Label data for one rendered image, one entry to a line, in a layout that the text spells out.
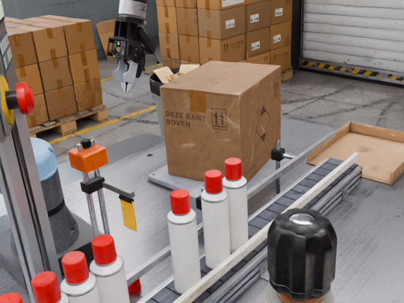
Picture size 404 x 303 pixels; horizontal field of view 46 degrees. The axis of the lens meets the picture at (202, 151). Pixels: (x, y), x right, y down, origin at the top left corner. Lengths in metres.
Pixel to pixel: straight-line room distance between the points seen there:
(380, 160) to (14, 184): 1.11
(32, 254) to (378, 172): 1.00
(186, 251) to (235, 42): 3.73
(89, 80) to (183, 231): 3.59
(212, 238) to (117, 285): 0.25
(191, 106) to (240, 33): 3.27
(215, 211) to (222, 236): 0.06
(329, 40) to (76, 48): 2.68
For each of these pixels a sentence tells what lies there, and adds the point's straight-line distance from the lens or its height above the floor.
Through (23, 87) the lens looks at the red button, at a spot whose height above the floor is 1.34.
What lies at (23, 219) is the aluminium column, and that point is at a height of 1.11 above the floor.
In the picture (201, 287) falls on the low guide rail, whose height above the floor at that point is 0.91.
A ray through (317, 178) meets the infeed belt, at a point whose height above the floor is 0.88.
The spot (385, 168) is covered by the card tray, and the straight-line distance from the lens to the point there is 1.50.
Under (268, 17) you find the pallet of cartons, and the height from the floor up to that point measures 0.73.
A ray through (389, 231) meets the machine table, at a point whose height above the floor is 0.83.
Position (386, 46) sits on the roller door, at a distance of 5.14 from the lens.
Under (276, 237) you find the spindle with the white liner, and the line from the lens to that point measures 0.56.
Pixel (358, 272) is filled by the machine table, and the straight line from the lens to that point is 1.08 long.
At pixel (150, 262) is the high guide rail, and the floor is 0.96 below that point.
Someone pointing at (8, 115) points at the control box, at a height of 1.31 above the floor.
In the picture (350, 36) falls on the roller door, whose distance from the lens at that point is 5.33.
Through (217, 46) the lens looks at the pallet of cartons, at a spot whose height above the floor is 0.58.
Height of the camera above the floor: 1.49
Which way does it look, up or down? 24 degrees down
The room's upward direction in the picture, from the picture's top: 4 degrees counter-clockwise
